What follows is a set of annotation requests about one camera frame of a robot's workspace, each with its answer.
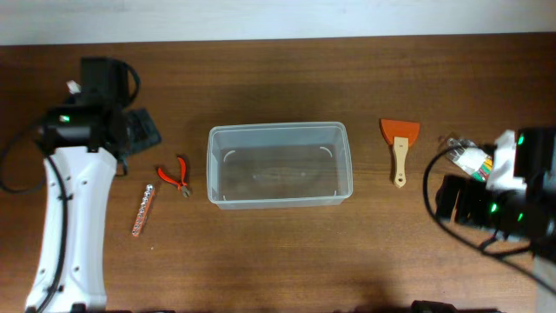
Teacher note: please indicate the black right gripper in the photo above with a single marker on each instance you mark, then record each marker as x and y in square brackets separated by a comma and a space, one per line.
[463, 206]

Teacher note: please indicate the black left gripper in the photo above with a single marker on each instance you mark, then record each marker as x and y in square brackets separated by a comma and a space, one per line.
[145, 131]

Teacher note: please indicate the orange handled pliers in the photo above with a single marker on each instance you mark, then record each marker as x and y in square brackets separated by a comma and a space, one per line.
[181, 183]

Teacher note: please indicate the orange scraper wooden handle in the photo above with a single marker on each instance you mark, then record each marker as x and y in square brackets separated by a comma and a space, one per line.
[400, 136]

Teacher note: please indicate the clear plastic container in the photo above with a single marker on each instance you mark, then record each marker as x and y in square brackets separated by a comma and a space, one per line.
[279, 165]

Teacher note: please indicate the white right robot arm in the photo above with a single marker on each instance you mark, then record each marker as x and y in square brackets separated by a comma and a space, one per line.
[534, 258]

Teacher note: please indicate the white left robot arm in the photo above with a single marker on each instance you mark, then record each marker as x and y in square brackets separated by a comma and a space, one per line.
[85, 142]

